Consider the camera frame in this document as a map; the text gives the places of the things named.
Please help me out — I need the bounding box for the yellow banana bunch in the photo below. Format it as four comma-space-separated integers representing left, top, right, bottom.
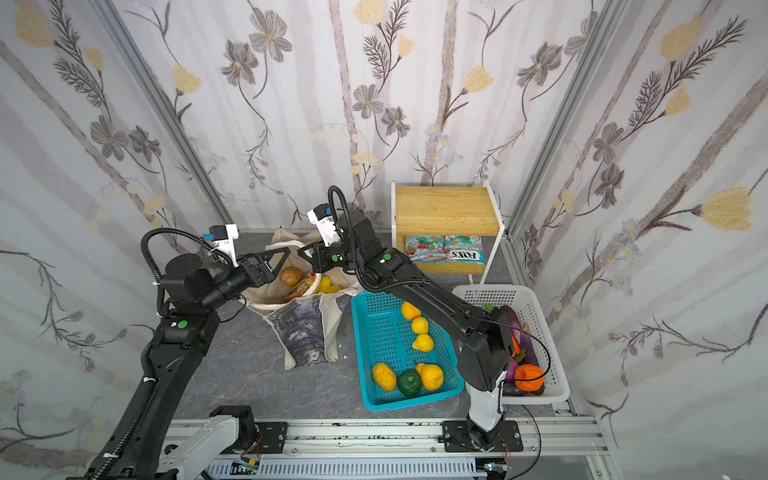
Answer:
315, 276, 343, 294

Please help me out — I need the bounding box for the orange candy bag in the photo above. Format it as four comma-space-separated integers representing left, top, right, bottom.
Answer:
285, 272, 317, 302

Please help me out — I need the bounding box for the brown potato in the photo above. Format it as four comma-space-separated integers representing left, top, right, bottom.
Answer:
279, 266, 305, 288

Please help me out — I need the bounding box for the cream canvas tote bag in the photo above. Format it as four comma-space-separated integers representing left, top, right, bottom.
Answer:
242, 226, 364, 371

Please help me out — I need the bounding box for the yellow lemon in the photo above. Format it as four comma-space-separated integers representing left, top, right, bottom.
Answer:
412, 334, 435, 353
411, 317, 429, 335
401, 302, 422, 321

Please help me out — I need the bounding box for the orange bell pepper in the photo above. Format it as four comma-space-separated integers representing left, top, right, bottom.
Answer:
513, 364, 544, 393

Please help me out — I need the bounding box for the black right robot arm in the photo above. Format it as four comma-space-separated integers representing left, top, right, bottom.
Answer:
298, 185, 519, 451

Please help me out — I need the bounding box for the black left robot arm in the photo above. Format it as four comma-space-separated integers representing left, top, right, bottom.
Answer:
83, 225, 290, 479

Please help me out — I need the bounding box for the green mint candy bag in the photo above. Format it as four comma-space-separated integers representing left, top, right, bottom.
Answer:
443, 235, 486, 265

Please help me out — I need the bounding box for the teal plastic basket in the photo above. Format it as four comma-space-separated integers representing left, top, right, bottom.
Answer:
351, 293, 465, 412

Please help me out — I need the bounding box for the white metal wooden shelf rack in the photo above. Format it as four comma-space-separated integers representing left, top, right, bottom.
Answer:
390, 181, 505, 284

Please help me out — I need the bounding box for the yellow bumpy citrus left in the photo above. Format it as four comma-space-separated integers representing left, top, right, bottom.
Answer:
372, 363, 397, 392

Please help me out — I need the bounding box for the green avocado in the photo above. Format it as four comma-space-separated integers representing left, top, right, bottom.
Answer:
397, 369, 423, 398

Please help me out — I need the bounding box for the yellow pear right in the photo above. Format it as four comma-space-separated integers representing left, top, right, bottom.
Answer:
416, 364, 444, 392

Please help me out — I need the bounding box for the white plastic basket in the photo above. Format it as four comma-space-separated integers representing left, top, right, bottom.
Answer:
453, 284, 571, 406

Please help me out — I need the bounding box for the orange carrot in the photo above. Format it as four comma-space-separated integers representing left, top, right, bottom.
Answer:
511, 335, 525, 362

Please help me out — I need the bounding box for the dark eggplant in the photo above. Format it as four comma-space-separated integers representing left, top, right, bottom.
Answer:
501, 306, 539, 366

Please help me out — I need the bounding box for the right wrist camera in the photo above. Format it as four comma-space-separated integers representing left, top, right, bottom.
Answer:
307, 203, 340, 247

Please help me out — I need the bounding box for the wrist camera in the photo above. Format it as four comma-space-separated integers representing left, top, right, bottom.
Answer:
202, 224, 239, 267
307, 203, 340, 247

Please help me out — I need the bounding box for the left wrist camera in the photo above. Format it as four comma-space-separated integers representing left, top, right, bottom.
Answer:
202, 224, 239, 267

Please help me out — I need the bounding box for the aluminium rail base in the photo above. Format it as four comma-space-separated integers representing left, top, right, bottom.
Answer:
199, 416, 621, 479

